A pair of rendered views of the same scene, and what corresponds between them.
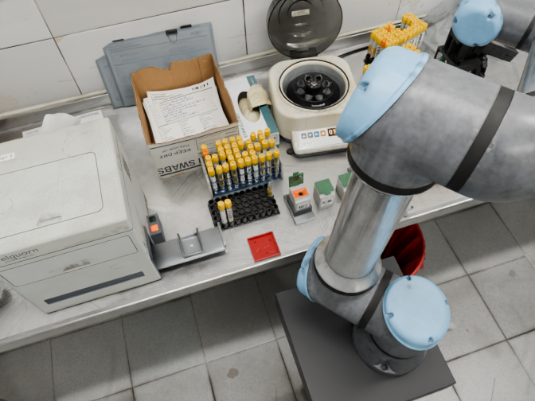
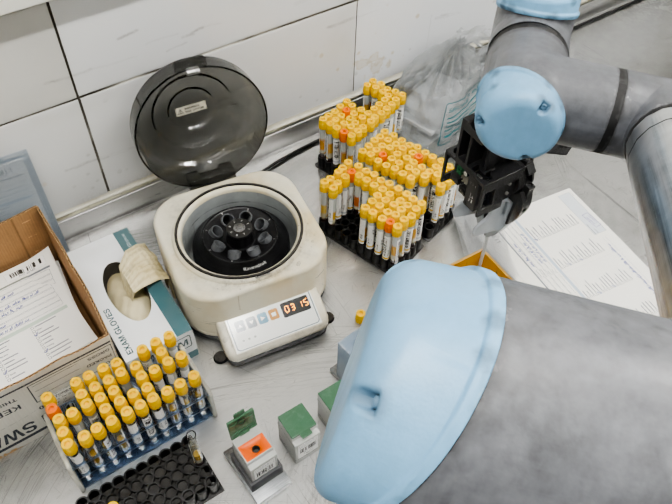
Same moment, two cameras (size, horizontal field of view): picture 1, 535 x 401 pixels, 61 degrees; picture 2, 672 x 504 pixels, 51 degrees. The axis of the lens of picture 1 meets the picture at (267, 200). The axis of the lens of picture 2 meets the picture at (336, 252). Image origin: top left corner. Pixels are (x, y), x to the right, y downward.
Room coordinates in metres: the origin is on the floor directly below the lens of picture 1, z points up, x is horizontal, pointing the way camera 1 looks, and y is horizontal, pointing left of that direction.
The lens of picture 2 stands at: (0.22, -0.05, 1.82)
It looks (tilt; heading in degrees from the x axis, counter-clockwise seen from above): 50 degrees down; 340
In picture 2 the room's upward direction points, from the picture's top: 2 degrees clockwise
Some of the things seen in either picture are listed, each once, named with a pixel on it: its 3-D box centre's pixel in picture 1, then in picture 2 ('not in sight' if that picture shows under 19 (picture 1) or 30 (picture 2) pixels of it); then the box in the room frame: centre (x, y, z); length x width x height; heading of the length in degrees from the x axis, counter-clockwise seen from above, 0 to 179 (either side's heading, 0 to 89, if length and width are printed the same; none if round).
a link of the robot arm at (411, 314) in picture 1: (406, 315); not in sight; (0.25, -0.24, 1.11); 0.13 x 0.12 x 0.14; 57
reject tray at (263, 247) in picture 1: (263, 246); not in sight; (0.51, 0.01, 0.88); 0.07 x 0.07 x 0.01; 16
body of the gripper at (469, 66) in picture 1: (465, 52); (494, 153); (0.73, -0.42, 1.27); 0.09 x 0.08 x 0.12; 104
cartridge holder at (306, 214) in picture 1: (298, 204); (256, 465); (0.62, -0.08, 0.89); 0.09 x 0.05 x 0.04; 18
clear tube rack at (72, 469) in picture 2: (242, 167); (133, 414); (0.73, 0.07, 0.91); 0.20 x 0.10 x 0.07; 106
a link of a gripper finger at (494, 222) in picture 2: not in sight; (489, 222); (0.72, -0.43, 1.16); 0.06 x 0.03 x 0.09; 104
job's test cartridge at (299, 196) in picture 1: (299, 199); (255, 456); (0.62, -0.08, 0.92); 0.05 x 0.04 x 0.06; 18
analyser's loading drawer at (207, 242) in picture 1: (182, 247); not in sight; (0.49, 0.21, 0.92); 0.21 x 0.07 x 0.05; 106
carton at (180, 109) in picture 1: (186, 114); (4, 332); (0.90, 0.22, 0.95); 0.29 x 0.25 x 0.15; 16
